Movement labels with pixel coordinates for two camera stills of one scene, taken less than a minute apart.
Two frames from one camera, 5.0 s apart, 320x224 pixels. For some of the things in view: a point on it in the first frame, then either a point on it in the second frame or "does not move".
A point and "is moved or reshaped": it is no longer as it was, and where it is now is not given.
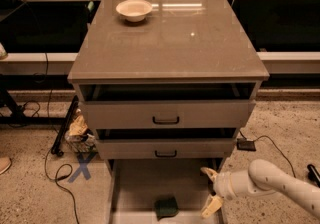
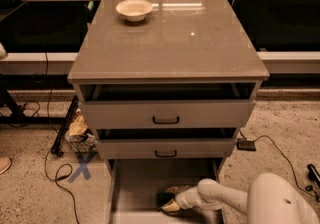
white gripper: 222,185 → 184,198
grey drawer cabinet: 166,97 does not move
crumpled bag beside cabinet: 79,137 does not move
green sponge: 166,207 is moved or reshaped
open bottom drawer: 136,184 does not move
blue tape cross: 83,162 does not move
